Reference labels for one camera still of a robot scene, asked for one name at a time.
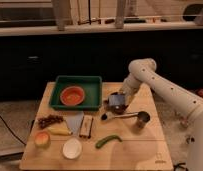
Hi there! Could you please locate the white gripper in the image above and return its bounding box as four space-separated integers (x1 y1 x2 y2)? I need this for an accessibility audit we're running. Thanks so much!
119 74 142 104

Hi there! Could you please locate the blue sponge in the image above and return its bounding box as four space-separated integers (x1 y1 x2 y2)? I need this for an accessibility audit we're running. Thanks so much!
108 94 125 106

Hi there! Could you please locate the dark purple bowl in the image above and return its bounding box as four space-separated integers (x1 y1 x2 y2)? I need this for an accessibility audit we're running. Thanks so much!
108 101 127 114

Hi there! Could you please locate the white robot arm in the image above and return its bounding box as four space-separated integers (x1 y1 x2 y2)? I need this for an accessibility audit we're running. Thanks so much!
119 58 203 171

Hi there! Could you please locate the orange bowl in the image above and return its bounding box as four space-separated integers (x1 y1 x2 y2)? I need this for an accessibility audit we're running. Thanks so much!
60 86 85 106

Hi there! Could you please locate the metal cup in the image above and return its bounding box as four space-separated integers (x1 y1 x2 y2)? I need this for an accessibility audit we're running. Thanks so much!
136 111 150 129

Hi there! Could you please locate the green plastic tray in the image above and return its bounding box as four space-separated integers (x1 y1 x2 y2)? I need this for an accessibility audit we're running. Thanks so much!
49 75 102 111

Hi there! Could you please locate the wooden block with dark edge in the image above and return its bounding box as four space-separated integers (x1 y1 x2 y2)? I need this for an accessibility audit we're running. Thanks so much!
79 115 93 138

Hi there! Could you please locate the wooden board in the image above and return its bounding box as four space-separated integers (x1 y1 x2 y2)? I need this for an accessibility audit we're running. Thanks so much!
20 84 173 171

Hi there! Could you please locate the grey triangular cloth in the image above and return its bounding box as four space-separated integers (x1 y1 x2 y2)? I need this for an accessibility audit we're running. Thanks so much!
65 111 84 136

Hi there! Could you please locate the green cucumber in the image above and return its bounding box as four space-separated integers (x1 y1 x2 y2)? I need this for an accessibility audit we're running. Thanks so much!
95 135 122 149

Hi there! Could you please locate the white small plate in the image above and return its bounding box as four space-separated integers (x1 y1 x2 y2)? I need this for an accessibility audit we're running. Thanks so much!
62 138 82 159

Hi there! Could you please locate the dark grape bunch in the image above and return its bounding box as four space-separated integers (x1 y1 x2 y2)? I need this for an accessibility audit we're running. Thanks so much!
38 115 63 129

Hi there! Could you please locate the orange peach fruit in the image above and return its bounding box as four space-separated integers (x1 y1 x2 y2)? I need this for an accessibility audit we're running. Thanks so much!
34 132 50 148

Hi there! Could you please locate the black cable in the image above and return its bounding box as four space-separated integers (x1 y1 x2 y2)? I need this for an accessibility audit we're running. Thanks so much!
0 109 28 147

